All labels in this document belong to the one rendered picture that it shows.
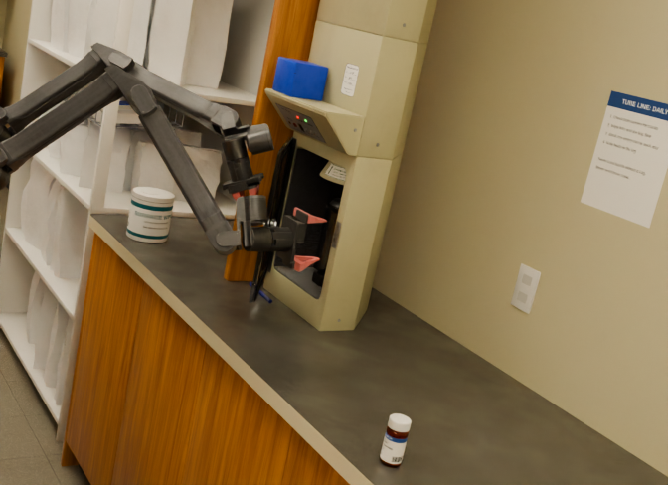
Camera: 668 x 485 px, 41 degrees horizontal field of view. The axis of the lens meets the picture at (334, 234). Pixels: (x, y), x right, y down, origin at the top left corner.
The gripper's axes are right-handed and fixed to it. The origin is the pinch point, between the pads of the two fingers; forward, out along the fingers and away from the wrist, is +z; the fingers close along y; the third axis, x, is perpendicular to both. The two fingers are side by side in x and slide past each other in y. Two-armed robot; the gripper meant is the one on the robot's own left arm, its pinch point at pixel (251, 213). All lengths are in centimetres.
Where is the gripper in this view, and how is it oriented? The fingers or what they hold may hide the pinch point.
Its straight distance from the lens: 233.6
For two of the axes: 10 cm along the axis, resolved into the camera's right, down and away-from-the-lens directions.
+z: 2.4, 9.5, 1.9
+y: -9.7, 2.2, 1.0
